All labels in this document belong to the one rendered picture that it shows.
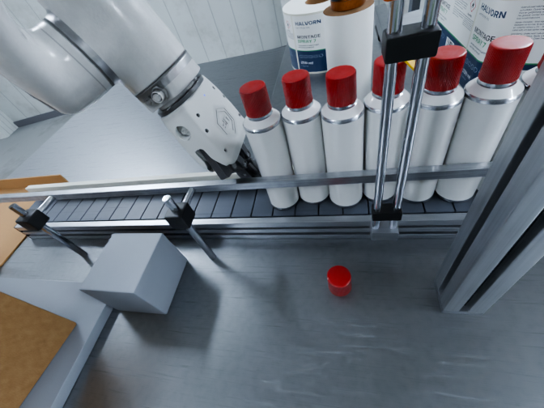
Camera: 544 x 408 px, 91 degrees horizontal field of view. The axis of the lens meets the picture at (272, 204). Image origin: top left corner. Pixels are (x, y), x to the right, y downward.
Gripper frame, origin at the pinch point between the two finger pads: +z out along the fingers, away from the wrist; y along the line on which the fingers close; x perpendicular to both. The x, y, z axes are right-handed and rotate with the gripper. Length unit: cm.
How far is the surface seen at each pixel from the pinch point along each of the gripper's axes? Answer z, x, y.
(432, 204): 15.2, -23.3, -2.8
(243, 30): 25, 105, 300
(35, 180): -16, 70, 13
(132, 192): -8.1, 18.3, -4.3
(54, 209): -11.0, 48.7, -0.6
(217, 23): 4, 123, 295
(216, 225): 4.0, 9.2, -5.5
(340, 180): 3.6, -13.9, -4.3
